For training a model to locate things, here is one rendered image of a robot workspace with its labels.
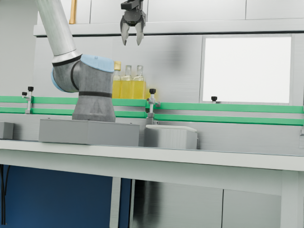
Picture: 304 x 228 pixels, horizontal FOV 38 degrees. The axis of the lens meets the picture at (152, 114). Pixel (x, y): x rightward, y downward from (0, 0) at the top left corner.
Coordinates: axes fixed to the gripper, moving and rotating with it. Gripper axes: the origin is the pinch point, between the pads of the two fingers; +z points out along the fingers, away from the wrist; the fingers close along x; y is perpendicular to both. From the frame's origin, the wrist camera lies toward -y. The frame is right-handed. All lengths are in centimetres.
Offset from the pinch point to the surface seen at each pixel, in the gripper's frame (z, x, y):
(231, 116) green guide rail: 27, -39, 26
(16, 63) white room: -61, 279, 340
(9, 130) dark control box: 38, 61, 11
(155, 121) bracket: 30.9, -7.0, 19.4
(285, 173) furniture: 48, -61, -61
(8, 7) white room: -137, 298, 340
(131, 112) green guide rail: 27.6, 3.6, 16.2
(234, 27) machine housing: -17, -37, 43
